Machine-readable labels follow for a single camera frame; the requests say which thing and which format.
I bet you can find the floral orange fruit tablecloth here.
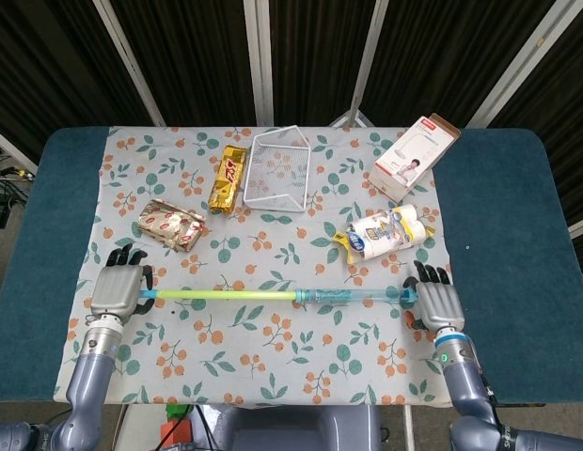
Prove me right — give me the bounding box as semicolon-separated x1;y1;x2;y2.
54;125;474;408

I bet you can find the blue green water squirter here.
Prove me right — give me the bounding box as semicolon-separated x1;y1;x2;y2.
139;287;419;310

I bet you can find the gold chocolate bar package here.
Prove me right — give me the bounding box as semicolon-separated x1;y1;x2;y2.
207;145;248;216

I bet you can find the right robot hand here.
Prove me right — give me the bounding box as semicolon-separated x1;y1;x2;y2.
402;260;465;333

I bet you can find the grey tripod stand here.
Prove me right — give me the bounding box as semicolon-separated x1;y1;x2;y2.
329;96;373;128

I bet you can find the grey robot torso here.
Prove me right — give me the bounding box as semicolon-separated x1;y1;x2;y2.
215;404;382;451

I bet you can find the bundle of floor cables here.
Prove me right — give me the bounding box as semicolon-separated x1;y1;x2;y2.
0;145;35;229

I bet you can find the teal felt table cover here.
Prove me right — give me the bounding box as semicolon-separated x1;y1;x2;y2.
0;126;583;405

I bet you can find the white wire mesh holder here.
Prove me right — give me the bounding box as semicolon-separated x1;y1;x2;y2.
243;124;312;215

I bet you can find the crinkled gold red-print snack bag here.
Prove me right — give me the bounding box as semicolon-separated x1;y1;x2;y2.
136;199;212;254

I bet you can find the plastic pack of white rolls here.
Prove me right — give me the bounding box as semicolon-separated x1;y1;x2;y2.
332;204;436;264

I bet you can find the white red product box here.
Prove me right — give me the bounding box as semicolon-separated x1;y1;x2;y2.
369;113;462;204

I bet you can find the black pleated backdrop curtain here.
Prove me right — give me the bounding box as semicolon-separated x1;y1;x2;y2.
0;0;583;236

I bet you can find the orange block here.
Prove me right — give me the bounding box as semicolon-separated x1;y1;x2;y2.
160;417;194;446

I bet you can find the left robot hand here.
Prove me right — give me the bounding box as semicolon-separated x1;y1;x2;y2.
89;243;157;325

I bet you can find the white partition frame post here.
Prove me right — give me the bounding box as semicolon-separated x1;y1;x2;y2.
350;0;391;126
93;0;166;127
465;0;579;131
243;0;276;127

